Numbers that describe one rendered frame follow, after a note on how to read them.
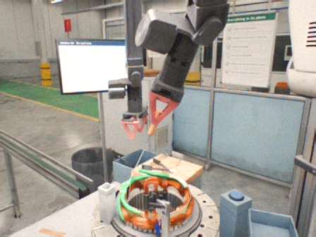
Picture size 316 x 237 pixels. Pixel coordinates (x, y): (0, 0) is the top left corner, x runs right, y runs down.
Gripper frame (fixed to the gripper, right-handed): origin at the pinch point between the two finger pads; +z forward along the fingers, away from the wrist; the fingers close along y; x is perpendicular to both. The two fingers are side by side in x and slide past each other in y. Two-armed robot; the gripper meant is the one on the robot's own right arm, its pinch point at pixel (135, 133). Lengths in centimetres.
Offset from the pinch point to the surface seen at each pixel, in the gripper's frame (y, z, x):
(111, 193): 41.0, 0.5, 10.2
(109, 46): -59, -36, -40
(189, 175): 8.0, 10.9, 23.0
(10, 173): -63, 70, -146
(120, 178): 7.4, 16.7, -4.0
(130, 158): -3.0, 12.5, -4.3
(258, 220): 22, 14, 45
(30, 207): -78, 115, -147
